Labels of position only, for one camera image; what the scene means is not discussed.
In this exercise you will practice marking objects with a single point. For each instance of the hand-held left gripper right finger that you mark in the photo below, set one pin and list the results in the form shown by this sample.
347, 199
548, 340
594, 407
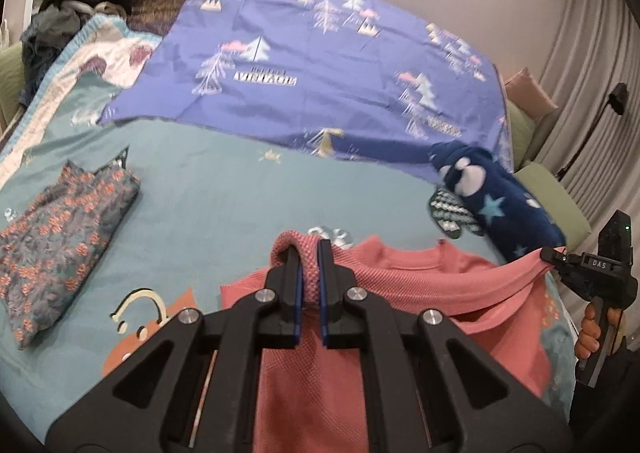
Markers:
322, 303

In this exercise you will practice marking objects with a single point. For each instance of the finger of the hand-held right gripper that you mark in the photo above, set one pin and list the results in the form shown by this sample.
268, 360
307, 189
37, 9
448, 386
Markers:
555, 258

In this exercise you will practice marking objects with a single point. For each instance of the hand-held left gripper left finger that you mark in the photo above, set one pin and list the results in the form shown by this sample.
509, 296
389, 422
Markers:
298, 303

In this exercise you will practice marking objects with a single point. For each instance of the pink long-sleeved shirt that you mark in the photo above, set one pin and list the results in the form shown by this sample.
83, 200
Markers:
400, 273

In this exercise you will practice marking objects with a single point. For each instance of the pile of dark clothes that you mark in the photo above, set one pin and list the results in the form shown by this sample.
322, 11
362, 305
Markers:
60, 23

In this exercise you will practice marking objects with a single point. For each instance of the person's right hand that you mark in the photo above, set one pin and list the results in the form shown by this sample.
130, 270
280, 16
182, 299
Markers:
587, 328

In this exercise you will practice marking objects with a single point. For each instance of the large green pillow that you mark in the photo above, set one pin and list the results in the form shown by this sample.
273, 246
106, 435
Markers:
550, 198

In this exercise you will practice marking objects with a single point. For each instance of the navy star fleece garment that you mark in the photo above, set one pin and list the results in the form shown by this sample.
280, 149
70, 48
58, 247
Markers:
500, 213

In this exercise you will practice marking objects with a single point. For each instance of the black white zigzag eye mask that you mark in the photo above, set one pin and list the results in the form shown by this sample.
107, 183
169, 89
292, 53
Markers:
447, 213

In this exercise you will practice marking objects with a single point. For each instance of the small green pillow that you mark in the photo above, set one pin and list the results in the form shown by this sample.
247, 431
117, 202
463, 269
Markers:
520, 133

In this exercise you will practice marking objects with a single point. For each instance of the pink pillow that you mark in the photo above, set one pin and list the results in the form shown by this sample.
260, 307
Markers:
527, 90

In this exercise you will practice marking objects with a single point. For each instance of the black floor lamp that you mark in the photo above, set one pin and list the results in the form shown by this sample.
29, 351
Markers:
620, 98

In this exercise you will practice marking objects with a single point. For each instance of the beige curtain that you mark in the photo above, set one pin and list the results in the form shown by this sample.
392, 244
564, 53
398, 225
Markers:
590, 33

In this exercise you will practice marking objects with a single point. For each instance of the blue tree-print sheet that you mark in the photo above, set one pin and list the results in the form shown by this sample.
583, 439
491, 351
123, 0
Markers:
325, 73

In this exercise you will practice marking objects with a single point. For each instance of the folded floral garment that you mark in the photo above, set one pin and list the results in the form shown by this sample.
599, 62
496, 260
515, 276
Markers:
60, 243

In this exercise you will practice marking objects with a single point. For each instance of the green cushion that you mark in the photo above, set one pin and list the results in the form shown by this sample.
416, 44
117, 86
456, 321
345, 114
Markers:
10, 78

